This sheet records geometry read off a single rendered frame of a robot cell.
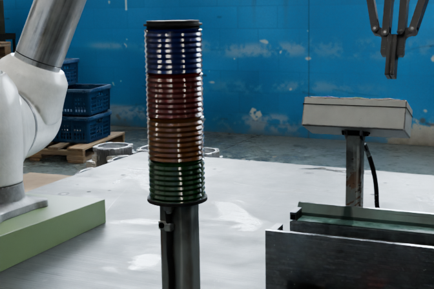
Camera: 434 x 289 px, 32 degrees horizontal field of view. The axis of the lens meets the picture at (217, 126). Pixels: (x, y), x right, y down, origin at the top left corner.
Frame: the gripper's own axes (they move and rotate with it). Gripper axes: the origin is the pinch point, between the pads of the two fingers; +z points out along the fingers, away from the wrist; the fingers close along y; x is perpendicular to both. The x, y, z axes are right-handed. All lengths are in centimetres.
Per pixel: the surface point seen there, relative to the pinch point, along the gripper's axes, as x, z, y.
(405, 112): -3.4, 10.2, 3.4
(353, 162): 0.4, 18.3, -4.9
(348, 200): 2.7, 24.3, -5.7
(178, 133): -55, 25, -11
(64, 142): 396, -42, -332
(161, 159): -55, 27, -12
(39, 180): 198, 9, -208
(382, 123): -3.4, 12.2, -0.1
